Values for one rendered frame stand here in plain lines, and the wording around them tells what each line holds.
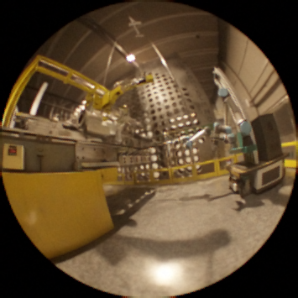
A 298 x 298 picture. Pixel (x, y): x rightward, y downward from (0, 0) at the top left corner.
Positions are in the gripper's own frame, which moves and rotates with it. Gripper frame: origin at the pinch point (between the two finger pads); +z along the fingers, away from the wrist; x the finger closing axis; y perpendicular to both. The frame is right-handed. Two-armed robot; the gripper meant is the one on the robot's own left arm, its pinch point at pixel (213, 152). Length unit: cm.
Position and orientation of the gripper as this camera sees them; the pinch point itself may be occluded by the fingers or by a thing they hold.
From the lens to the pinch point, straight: 109.0
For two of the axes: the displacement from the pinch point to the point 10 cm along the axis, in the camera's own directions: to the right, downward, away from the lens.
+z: -1.0, 9.8, 1.9
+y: -8.1, -2.0, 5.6
